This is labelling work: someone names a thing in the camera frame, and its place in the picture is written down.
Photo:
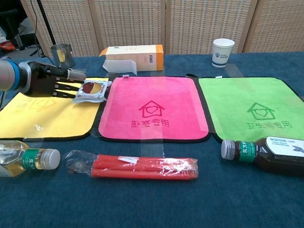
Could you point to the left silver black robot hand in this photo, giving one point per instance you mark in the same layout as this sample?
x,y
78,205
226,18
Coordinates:
x,y
40,79

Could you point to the packaged snack cake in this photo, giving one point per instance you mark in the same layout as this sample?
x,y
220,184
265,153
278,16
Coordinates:
x,y
91,91

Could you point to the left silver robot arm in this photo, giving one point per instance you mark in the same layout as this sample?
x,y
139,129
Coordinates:
x,y
8,74

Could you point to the yellow towel mat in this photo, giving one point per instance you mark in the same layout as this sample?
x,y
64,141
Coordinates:
x,y
47,121

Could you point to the pink towel mat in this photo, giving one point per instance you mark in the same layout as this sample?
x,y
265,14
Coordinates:
x,y
152,95

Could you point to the green towel mat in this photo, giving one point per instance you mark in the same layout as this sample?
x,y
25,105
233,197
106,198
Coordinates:
x,y
237,95

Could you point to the stainless steel pitcher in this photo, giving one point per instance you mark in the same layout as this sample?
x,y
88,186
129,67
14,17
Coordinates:
x,y
62,55

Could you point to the orange bag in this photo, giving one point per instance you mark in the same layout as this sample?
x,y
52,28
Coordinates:
x,y
7,45

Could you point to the black office chair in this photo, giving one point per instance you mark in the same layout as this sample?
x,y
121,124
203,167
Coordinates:
x,y
10,16

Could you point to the light tea bottle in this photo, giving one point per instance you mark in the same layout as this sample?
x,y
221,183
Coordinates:
x,y
28,160

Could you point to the white orange carton box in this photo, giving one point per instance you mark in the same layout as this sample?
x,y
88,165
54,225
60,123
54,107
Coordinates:
x,y
133,55

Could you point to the wooden rattan folding screen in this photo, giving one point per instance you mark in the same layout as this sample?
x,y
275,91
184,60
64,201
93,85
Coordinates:
x,y
128,23

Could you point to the red sticks in plastic bag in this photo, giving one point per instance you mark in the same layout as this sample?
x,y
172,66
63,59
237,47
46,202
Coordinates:
x,y
142,167

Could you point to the white paper cup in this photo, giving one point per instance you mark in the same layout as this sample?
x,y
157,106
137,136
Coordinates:
x,y
222,53

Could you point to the dark tea bottle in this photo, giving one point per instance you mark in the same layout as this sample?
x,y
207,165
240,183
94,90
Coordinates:
x,y
268,156

